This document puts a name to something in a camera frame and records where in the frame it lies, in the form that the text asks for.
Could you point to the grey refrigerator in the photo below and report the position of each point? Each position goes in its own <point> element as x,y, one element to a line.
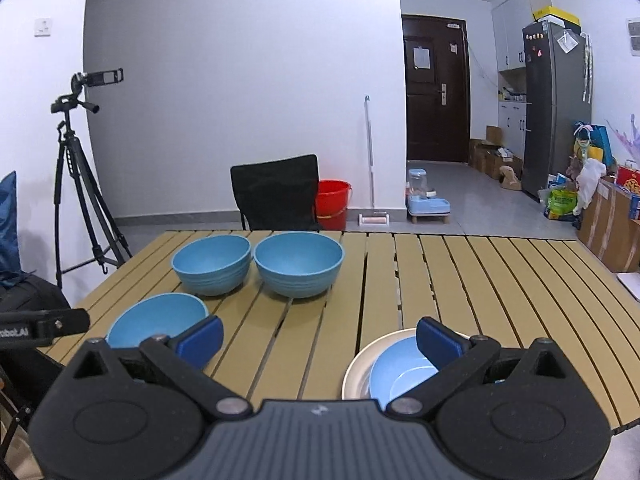
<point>557,93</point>

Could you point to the white plastic bag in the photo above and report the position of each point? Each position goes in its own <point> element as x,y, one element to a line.
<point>587,182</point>

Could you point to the green yellow bag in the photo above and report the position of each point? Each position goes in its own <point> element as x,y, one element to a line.
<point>560,204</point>

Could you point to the black camera tripod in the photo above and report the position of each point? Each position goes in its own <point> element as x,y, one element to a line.
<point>108,245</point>

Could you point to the large blue bowl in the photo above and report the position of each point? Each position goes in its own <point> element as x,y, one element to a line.
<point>299,265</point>

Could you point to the large cream plate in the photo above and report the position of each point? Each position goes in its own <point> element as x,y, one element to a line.
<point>355,385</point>

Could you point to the medium blue plate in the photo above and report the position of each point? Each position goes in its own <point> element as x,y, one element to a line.
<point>398,369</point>

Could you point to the large cardboard box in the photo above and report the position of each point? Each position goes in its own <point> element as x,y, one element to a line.
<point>608,232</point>

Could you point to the white flat scale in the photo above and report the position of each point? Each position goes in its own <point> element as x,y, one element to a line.
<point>631,281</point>

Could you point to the white wall switch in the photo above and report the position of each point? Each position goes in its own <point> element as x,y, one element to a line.
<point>43,27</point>

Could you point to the black folding chair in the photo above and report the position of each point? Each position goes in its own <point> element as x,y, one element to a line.
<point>279,195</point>

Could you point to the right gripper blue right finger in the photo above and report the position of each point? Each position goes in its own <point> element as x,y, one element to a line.
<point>440,345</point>

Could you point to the red plastic bucket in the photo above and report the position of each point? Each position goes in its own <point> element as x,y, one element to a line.
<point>332,203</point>

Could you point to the dark brown door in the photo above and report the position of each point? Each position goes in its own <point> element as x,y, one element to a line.
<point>438,88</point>

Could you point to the blue cloth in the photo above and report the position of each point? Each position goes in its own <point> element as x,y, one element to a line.
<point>11,269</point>

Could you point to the white flat mop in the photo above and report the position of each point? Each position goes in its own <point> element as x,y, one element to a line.
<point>374,217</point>

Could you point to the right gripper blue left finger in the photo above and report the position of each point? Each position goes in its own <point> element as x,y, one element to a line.
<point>198,344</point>

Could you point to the white cabinet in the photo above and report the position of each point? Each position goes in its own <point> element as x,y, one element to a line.
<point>510,18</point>

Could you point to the medium blue bowl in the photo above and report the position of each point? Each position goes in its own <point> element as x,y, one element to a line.
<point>214,265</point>

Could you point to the yellow box on refrigerator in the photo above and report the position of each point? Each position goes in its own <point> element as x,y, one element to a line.
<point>557,16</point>

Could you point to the small blue bowl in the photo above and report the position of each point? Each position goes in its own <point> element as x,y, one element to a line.
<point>167,314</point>

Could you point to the blue pet water feeder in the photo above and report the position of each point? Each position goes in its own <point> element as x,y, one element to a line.
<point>422,201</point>

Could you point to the red gift box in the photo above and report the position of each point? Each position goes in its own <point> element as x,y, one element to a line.
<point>628,178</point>

